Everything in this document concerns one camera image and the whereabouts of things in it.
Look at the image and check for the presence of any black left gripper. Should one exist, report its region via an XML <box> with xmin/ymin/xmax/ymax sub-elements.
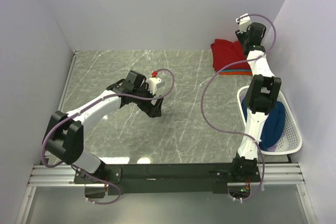
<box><xmin>133</xmin><ymin>82</ymin><xmax>164</xmax><ymax>118</ymax></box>

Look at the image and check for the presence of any red t shirt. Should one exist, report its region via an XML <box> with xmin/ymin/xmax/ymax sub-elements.
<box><xmin>211</xmin><ymin>39</ymin><xmax>251</xmax><ymax>75</ymax></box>

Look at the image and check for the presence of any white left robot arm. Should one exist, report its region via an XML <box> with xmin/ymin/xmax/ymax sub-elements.
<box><xmin>43</xmin><ymin>70</ymin><xmax>164</xmax><ymax>183</ymax></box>

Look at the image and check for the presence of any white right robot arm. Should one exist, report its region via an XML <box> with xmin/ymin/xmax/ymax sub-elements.
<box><xmin>230</xmin><ymin>19</ymin><xmax>281</xmax><ymax>182</ymax></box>

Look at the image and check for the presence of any folded turquoise t shirt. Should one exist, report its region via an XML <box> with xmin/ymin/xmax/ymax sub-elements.
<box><xmin>219</xmin><ymin>68</ymin><xmax>251</xmax><ymax>73</ymax></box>

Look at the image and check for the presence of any folded orange t shirt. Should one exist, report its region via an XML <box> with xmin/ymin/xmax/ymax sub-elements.
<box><xmin>219</xmin><ymin>69</ymin><xmax>253</xmax><ymax>76</ymax></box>

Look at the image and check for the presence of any black base crossbar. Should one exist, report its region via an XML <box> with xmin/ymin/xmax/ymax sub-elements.
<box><xmin>73</xmin><ymin>163</ymin><xmax>259</xmax><ymax>196</ymax></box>

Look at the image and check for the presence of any navy blue t shirt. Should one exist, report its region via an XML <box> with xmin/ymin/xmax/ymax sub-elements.
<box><xmin>237</xmin><ymin>100</ymin><xmax>286</xmax><ymax>159</ymax></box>

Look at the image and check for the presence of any lavender t shirt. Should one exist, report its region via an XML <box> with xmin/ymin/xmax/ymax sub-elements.
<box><xmin>267</xmin><ymin>144</ymin><xmax>277</xmax><ymax>152</ymax></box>

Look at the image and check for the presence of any white plastic laundry basket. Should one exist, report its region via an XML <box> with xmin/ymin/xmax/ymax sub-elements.
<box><xmin>237</xmin><ymin>86</ymin><xmax>302</xmax><ymax>155</ymax></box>

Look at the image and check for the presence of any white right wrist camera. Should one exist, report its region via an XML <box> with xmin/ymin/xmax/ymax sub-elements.
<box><xmin>236</xmin><ymin>13</ymin><xmax>251</xmax><ymax>34</ymax></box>

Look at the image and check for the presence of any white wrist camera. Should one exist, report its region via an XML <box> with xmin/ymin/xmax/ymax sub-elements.
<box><xmin>146</xmin><ymin>71</ymin><xmax>165</xmax><ymax>96</ymax></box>
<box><xmin>236</xmin><ymin>13</ymin><xmax>251</xmax><ymax>34</ymax></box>

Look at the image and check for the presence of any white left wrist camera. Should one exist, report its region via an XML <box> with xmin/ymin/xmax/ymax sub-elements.
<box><xmin>146</xmin><ymin>71</ymin><xmax>165</xmax><ymax>96</ymax></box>

